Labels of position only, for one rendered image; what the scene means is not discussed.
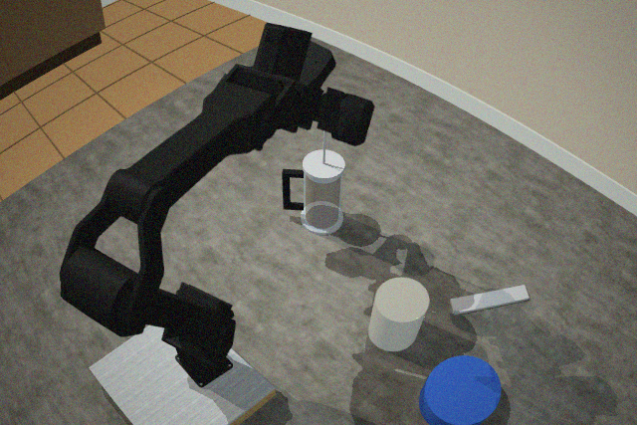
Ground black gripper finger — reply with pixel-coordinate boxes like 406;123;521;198
317;88;344;132

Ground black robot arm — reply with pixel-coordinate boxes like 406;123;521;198
60;23;335;388

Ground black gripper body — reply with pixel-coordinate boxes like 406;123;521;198
282;84;374;146

